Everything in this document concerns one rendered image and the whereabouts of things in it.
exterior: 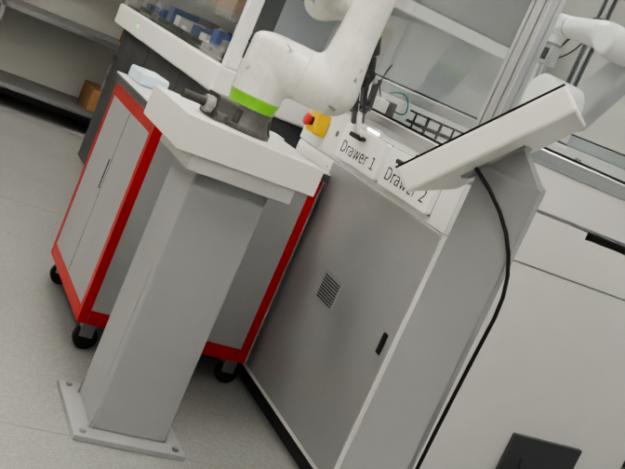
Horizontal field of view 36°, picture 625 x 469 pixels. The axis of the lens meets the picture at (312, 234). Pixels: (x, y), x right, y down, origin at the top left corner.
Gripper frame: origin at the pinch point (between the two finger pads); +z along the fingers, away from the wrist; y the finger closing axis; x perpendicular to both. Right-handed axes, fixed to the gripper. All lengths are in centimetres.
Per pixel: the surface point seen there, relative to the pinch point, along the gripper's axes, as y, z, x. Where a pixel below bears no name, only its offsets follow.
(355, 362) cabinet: 15, 54, 46
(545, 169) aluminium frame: -27, -1, 58
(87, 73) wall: 12, 61, -412
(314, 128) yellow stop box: 2.5, 7.8, -26.4
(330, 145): -0.5, 11.6, -19.4
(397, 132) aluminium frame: -5.5, -1.1, 15.8
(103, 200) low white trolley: 69, 31, -30
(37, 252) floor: 82, 70, -92
